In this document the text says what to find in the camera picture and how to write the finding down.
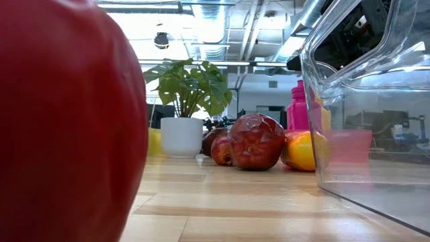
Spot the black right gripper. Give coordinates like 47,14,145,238
286,0,392,72

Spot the pink plastic squeeze bottle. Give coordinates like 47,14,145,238
286,79,312,132

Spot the yellow plastic squeeze bottle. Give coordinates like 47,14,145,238
314,97,332,130

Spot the dark red toy fruit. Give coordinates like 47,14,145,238
228,112,286,171

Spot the artificial green monstera plant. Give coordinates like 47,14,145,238
142,56,233,159

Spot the red toy apple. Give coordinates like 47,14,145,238
201,126,230,158

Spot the clear plastic bin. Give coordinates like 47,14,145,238
298,0,430,236

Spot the translucent red plastic bin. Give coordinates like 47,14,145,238
284,128,373,165

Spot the background robot workstation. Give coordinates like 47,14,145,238
345,109,427,159

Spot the black ceiling dome fixture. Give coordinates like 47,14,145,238
153,32,170,50

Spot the translucent yellow plastic bin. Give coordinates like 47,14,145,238
147,127,163,157

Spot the red toy tomato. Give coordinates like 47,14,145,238
0,0,149,242

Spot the silver ventilation duct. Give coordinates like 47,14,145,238
191,0,232,61

